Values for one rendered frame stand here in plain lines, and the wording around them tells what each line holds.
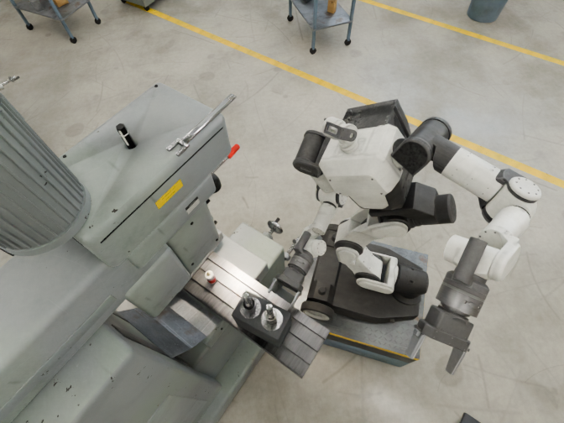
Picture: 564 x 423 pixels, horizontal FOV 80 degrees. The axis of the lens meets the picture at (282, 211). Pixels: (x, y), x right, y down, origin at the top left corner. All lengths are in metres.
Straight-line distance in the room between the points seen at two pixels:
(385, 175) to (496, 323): 2.03
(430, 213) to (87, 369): 1.18
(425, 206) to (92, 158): 1.08
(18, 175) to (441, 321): 0.85
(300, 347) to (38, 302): 1.04
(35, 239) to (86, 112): 3.59
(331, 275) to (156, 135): 1.43
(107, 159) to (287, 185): 2.31
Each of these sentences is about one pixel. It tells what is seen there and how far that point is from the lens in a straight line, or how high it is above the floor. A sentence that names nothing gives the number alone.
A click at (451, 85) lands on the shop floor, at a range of 4.40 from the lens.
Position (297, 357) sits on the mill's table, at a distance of 1.62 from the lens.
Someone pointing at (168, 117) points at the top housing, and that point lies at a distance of 0.97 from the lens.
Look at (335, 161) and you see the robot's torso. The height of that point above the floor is 1.63.
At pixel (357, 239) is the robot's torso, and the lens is 1.61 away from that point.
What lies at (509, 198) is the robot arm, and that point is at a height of 1.79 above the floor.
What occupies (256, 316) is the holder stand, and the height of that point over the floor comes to 1.12.
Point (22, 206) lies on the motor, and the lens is 0.74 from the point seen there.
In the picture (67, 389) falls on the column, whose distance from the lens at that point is 1.12.
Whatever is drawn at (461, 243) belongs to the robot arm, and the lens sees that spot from 0.85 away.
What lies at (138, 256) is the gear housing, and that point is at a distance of 0.98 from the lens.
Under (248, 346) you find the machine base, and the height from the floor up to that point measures 0.20.
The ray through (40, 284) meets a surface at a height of 1.76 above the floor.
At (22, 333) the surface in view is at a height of 1.76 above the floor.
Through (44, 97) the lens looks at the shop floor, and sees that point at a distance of 4.80.
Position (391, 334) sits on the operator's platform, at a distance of 2.24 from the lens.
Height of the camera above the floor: 2.52
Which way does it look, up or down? 59 degrees down
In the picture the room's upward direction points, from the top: 3 degrees counter-clockwise
